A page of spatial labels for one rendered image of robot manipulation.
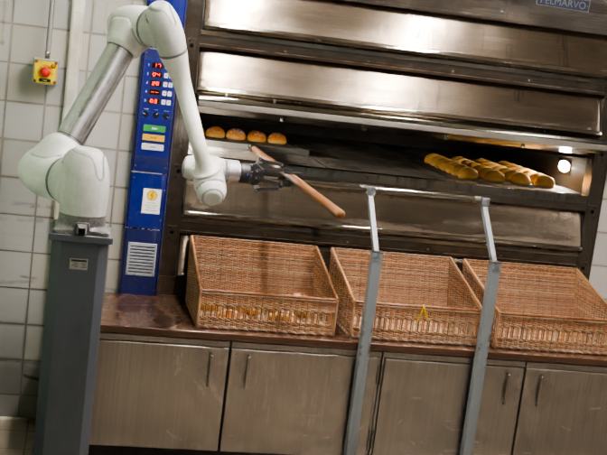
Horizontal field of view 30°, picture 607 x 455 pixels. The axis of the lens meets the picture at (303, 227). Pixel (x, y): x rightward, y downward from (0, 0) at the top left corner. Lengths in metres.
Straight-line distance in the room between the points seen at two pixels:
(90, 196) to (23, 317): 1.24
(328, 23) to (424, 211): 0.92
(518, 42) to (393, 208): 0.90
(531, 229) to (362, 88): 1.00
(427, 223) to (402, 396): 0.84
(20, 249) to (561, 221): 2.36
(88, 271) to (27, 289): 1.10
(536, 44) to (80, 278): 2.33
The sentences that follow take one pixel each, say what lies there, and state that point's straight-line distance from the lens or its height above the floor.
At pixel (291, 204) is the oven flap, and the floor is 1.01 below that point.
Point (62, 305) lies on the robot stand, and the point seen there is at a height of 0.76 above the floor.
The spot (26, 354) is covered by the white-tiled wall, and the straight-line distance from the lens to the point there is 4.90.
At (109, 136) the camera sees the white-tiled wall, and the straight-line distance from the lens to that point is 4.72.
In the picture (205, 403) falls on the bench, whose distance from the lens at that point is 4.42.
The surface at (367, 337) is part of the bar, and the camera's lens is 4.39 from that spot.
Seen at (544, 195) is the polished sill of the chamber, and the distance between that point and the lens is 5.15.
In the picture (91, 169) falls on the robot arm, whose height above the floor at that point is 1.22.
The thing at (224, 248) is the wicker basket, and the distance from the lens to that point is 4.77.
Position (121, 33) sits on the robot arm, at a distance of 4.03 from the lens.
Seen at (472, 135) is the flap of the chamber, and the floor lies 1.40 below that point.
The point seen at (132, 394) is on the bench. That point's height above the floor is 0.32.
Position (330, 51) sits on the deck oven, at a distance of 4.79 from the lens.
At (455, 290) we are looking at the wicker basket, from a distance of 4.92.
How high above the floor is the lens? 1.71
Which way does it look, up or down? 9 degrees down
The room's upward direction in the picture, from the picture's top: 7 degrees clockwise
